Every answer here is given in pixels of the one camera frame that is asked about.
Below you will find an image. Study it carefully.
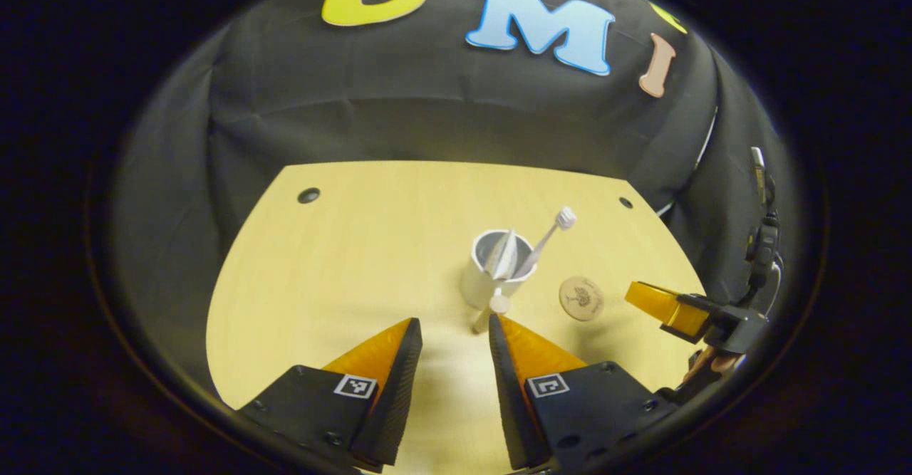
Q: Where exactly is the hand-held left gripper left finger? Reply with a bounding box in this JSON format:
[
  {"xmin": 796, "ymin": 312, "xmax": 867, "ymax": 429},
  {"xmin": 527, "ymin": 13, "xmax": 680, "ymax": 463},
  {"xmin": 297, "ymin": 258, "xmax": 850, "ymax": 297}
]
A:
[{"xmin": 235, "ymin": 317, "xmax": 424, "ymax": 470}]

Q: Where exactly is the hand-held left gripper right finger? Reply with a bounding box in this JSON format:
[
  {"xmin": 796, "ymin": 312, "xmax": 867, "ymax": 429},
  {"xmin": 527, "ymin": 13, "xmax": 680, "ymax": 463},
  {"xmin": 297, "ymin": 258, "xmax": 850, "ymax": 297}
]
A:
[{"xmin": 487, "ymin": 313, "xmax": 678, "ymax": 471}]

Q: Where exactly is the round cork coaster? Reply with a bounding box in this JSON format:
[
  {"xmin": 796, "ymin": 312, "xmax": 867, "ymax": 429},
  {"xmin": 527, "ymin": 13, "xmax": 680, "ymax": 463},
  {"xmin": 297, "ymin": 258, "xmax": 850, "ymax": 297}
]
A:
[{"xmin": 559, "ymin": 276, "xmax": 606, "ymax": 322}]

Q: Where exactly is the white cup with wooden handle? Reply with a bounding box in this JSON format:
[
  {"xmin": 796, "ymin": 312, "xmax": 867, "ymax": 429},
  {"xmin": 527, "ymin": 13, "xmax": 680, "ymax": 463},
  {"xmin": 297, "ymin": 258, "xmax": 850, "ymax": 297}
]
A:
[{"xmin": 460, "ymin": 229, "xmax": 539, "ymax": 335}]

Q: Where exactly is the pale pink toothbrush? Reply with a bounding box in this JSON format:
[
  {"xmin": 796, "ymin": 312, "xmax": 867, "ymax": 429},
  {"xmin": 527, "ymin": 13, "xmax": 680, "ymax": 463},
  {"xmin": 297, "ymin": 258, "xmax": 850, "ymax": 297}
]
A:
[{"xmin": 513, "ymin": 207, "xmax": 578, "ymax": 280}]

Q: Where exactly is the white toothpaste tube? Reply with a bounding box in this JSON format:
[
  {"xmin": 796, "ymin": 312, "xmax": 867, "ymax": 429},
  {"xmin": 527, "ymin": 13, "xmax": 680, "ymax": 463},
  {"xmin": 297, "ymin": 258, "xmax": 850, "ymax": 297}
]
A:
[{"xmin": 484, "ymin": 229, "xmax": 519, "ymax": 281}]

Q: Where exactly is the light wooden desktop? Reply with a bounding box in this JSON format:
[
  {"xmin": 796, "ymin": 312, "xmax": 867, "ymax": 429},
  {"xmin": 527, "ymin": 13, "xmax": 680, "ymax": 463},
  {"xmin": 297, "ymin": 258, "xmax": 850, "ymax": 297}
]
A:
[{"xmin": 205, "ymin": 160, "xmax": 708, "ymax": 475}]

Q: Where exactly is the black backdrop cloth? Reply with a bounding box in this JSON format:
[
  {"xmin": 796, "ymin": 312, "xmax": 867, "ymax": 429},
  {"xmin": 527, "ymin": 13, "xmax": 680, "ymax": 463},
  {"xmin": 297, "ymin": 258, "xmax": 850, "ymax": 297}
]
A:
[{"xmin": 107, "ymin": 0, "xmax": 792, "ymax": 390}]

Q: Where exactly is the thin white cable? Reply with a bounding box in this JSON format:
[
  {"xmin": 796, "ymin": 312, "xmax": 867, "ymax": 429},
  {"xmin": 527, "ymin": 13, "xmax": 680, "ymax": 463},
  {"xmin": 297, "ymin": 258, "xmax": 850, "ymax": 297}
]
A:
[{"xmin": 655, "ymin": 108, "xmax": 719, "ymax": 218}]

